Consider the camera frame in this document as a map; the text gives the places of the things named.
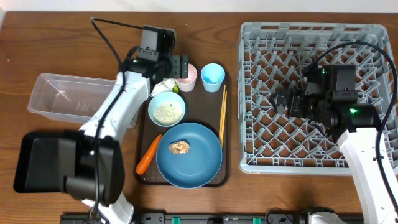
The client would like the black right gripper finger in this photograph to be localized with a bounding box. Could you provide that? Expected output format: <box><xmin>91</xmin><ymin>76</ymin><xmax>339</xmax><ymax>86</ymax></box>
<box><xmin>270</xmin><ymin>99</ymin><xmax>285</xmax><ymax>114</ymax></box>
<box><xmin>270</xmin><ymin>89</ymin><xmax>289</xmax><ymax>100</ymax></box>

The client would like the foil wrapper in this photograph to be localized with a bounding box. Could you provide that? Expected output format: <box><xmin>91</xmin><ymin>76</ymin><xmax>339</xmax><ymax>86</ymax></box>
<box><xmin>150</xmin><ymin>78</ymin><xmax>176</xmax><ymax>97</ymax></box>

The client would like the pink cup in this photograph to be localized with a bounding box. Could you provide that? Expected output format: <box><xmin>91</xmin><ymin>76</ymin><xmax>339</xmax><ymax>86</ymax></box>
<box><xmin>175</xmin><ymin>63</ymin><xmax>197</xmax><ymax>92</ymax></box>

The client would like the light blue bowl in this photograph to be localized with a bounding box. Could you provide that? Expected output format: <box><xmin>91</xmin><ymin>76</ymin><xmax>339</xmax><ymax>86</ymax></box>
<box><xmin>147</xmin><ymin>92</ymin><xmax>186</xmax><ymax>127</ymax></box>

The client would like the white rice pile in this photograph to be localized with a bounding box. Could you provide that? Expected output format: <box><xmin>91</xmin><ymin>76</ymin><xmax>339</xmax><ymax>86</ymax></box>
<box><xmin>154</xmin><ymin>101</ymin><xmax>183</xmax><ymax>126</ymax></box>

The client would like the light blue cup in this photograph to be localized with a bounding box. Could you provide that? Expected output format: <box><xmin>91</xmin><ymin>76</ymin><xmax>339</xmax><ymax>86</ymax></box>
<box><xmin>201</xmin><ymin>63</ymin><xmax>226</xmax><ymax>93</ymax></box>

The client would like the brown food scrap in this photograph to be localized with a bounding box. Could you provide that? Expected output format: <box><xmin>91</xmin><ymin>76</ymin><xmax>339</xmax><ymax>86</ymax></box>
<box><xmin>169</xmin><ymin>141</ymin><xmax>190</xmax><ymax>154</ymax></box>

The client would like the dark blue plate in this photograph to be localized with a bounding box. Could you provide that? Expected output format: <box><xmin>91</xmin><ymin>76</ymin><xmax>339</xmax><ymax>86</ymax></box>
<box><xmin>156</xmin><ymin>123</ymin><xmax>223</xmax><ymax>189</ymax></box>

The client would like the orange carrot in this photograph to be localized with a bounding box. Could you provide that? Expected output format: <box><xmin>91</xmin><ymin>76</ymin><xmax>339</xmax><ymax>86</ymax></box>
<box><xmin>135</xmin><ymin>134</ymin><xmax>162</xmax><ymax>175</ymax></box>

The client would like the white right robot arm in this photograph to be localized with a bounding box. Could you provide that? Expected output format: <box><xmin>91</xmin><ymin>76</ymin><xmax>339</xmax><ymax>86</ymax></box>
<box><xmin>269</xmin><ymin>89</ymin><xmax>397</xmax><ymax>223</ymax></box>

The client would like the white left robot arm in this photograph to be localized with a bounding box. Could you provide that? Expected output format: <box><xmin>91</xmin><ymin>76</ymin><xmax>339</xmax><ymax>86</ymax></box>
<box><xmin>13</xmin><ymin>55</ymin><xmax>188</xmax><ymax>223</ymax></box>

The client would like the grey dishwasher rack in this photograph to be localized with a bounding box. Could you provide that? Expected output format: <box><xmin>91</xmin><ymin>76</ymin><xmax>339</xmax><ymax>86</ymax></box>
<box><xmin>238</xmin><ymin>22</ymin><xmax>397</xmax><ymax>176</ymax></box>

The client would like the wooden chopstick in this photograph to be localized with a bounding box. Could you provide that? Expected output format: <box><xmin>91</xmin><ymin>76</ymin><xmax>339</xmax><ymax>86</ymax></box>
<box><xmin>219</xmin><ymin>85</ymin><xmax>226</xmax><ymax>141</ymax></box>
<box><xmin>220</xmin><ymin>91</ymin><xmax>228</xmax><ymax>148</ymax></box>

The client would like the brown plastic tray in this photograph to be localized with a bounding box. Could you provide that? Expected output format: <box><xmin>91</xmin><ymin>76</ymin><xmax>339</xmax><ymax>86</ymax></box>
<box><xmin>136</xmin><ymin>77</ymin><xmax>231</xmax><ymax>187</ymax></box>

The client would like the clear plastic bin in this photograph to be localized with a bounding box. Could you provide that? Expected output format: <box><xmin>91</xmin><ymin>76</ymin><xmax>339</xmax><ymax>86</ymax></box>
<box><xmin>28</xmin><ymin>73</ymin><xmax>115</xmax><ymax>124</ymax></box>

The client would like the black plastic bin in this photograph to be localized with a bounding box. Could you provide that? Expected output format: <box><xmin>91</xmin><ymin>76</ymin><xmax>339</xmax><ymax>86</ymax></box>
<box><xmin>13</xmin><ymin>130</ymin><xmax>83</xmax><ymax>193</ymax></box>

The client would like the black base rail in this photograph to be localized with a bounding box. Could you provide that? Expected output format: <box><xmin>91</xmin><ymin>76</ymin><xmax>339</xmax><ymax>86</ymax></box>
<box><xmin>59</xmin><ymin>213</ymin><xmax>364</xmax><ymax>224</ymax></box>

